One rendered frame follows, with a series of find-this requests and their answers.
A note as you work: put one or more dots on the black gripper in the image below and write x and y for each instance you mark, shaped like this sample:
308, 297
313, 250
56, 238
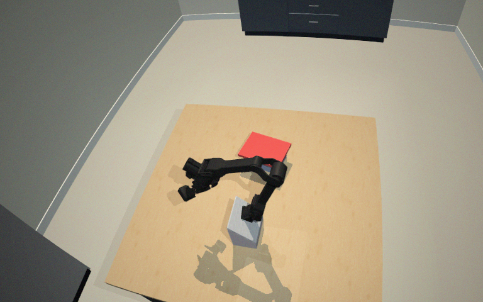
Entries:
188, 193

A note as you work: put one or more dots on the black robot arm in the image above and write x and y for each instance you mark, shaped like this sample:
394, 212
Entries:
214, 168

